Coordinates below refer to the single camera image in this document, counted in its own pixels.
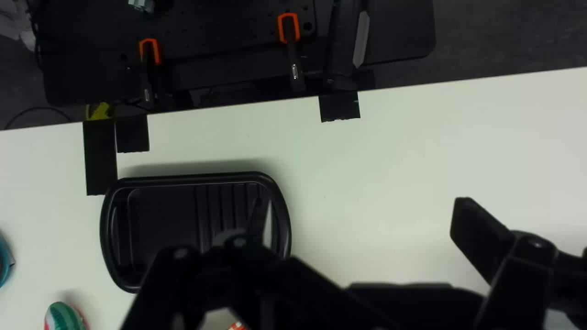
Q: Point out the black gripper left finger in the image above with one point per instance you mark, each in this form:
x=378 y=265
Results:
x=244 y=280

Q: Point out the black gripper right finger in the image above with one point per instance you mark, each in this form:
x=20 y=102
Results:
x=525 y=275

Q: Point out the orange checkered cardboard basket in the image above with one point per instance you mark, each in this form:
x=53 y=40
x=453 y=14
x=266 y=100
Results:
x=237 y=326

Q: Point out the green striped plush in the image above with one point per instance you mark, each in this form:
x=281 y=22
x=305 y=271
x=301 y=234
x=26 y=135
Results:
x=64 y=317

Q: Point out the black ridged grill pan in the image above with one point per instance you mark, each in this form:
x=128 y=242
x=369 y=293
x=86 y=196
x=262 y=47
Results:
x=183 y=212

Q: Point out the short black tape strip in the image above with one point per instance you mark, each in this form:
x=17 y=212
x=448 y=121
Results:
x=132 y=132

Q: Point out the long black tape strip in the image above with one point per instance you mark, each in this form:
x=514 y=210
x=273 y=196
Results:
x=99 y=157

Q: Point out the teal toy plate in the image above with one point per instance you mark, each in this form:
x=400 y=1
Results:
x=4 y=262

